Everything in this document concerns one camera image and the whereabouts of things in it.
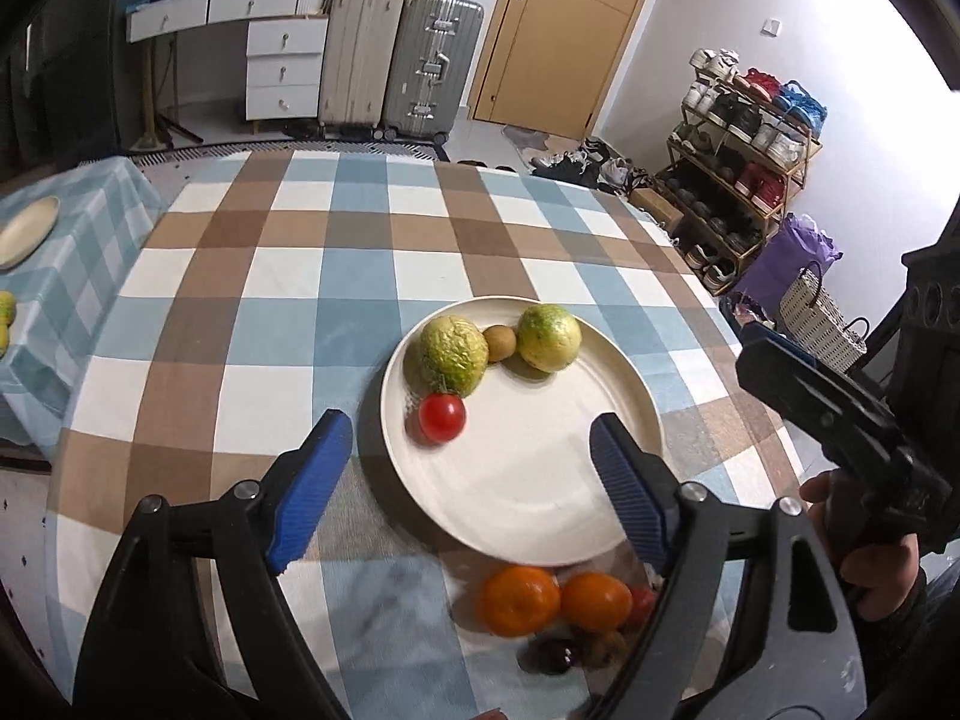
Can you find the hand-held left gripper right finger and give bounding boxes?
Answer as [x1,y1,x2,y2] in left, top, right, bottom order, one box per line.
[589,412,867,720]

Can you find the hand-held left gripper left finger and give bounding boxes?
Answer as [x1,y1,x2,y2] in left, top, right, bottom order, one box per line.
[73,409,353,720]

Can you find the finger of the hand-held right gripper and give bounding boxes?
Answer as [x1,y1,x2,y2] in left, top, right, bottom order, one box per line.
[741,321,893,402]
[735,337,901,467]

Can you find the cream round plate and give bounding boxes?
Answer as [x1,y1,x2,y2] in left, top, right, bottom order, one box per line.
[380,295,665,567]

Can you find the orange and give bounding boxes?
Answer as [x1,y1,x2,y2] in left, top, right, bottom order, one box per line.
[561,572,633,632]
[480,566,562,637]

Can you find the red tomato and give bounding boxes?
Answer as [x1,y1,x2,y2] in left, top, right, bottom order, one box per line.
[418,394,467,443]
[626,586,661,627]

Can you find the dark purple plum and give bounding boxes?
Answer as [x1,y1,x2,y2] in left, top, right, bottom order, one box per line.
[525,637,582,676]

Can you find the person's right forearm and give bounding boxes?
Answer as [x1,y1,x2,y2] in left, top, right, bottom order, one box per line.
[855,559,960,720]

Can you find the person's right hand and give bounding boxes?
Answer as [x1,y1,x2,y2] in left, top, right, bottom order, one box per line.
[799,469,927,614]

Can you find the woven tote bag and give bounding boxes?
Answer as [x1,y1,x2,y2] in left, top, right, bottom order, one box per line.
[780,262,871,374]

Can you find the purple bag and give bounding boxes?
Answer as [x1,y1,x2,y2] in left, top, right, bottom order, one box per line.
[739,214,841,316]

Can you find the wooden shoe rack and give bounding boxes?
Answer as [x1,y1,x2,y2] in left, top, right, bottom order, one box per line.
[664,64,824,293]

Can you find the smooth yellow-green guava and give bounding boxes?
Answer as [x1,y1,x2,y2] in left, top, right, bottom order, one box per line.
[516,304,583,374]

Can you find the cardboard box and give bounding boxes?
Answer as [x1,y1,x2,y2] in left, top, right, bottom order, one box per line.
[630,186,685,233]

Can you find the wrinkled green guava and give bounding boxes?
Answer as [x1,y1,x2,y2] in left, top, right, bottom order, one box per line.
[403,315,490,400]

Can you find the rows of shoes on rack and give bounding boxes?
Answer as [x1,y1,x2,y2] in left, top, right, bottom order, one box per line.
[666,49,828,292]

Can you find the pile of shoes on floor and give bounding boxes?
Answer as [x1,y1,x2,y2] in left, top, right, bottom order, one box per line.
[525,136,655,192]

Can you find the grey floor mat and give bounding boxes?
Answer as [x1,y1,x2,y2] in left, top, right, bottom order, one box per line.
[501,124,552,155]

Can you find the pale blue checkered tablecloth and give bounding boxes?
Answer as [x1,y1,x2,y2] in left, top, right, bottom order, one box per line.
[0,157,162,458]

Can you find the wooden door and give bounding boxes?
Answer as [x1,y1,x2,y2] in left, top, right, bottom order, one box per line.
[471,0,667,142]

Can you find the small cream plate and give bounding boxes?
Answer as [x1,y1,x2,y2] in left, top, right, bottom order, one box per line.
[0,196,61,269]

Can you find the silver suitcase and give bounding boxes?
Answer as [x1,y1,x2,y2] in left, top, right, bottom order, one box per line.
[382,0,485,143]

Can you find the beige suitcase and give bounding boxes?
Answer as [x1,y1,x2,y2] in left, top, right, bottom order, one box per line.
[319,0,406,137]

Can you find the white desk with drawers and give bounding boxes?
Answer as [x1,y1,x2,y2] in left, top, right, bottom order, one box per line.
[126,0,331,121]

